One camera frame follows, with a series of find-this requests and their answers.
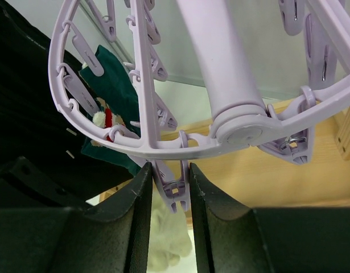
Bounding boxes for wooden rack right post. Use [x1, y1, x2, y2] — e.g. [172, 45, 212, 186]
[333, 107, 350, 160]

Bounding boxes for wooden rack base tray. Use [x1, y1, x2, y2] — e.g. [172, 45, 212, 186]
[102, 105, 350, 228]

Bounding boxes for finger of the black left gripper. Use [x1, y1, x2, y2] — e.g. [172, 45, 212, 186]
[0, 157, 91, 209]

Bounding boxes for cream sock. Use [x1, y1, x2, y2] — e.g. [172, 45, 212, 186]
[147, 196, 192, 272]

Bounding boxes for purple round clip hanger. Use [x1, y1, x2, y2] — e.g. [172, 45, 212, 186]
[48, 1, 350, 212]

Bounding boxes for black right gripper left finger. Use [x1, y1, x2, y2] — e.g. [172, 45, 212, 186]
[0, 164, 152, 272]

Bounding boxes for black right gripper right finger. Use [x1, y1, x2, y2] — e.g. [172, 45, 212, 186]
[190, 164, 350, 272]

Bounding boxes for green christmas sock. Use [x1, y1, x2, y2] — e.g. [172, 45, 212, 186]
[79, 45, 141, 176]

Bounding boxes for black shorts on hanger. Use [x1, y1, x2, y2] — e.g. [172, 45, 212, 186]
[0, 1, 139, 200]

